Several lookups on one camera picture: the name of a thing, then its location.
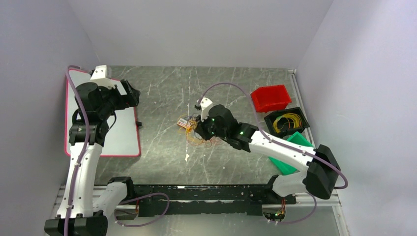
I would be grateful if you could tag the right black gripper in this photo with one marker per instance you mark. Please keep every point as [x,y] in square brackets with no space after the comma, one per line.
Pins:
[200,128]

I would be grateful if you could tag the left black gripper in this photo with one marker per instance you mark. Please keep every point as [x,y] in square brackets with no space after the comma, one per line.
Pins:
[126,101]

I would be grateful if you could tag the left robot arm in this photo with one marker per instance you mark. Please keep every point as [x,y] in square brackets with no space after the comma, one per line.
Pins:
[79,214]

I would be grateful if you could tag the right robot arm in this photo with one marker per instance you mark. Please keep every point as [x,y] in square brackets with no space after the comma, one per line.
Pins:
[316,168]

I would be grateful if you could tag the small red white box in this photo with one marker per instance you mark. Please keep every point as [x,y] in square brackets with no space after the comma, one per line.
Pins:
[183,123]

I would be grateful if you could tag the white board pink rim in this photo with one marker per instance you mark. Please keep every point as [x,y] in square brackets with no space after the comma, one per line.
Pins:
[121,141]

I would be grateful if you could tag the black plastic bin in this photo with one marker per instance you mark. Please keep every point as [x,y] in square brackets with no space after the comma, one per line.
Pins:
[286,122]

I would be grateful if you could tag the red plastic bin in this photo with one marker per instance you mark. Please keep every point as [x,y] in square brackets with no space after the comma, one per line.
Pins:
[270,98]

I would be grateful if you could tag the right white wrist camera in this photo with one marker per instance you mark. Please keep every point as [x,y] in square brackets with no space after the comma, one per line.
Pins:
[203,105]

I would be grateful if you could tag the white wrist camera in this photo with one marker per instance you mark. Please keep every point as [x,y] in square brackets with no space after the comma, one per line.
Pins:
[101,72]
[203,105]

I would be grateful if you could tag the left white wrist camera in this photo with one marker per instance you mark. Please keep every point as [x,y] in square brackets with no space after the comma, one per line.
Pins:
[101,72]

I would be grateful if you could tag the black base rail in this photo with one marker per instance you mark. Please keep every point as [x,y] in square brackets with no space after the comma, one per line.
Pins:
[155,199]

